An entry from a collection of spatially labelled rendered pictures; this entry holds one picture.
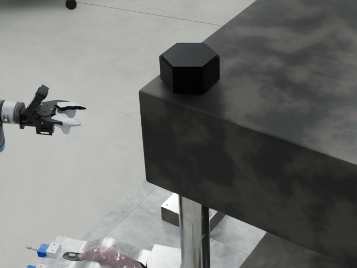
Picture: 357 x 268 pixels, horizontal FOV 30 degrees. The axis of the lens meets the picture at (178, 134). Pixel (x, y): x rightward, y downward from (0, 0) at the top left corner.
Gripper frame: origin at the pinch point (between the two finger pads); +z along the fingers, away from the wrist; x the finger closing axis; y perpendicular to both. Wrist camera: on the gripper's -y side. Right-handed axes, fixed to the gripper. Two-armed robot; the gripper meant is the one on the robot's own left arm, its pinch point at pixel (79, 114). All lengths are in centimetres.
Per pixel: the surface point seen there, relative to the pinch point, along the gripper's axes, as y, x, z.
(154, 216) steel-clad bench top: 62, -16, 23
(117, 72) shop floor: 170, -250, -35
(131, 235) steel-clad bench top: 62, -4, 15
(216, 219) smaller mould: 57, -12, 47
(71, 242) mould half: 57, 5, -5
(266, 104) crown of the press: -70, 75, 50
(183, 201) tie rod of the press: -43, 72, 38
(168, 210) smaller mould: 55, -13, 28
